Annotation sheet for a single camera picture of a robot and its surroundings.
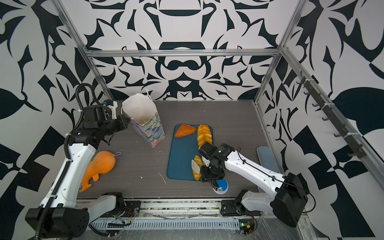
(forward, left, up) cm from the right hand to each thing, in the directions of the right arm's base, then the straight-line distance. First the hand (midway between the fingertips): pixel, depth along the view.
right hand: (206, 179), depth 75 cm
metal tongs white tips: (+6, +4, -1) cm, 7 cm away
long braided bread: (+30, -1, -6) cm, 30 cm away
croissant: (+11, +3, -5) cm, 13 cm away
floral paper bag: (+43, +39, +3) cm, 58 cm away
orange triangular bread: (+33, +12, -4) cm, 35 cm away
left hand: (+24, +37, +21) cm, 49 cm away
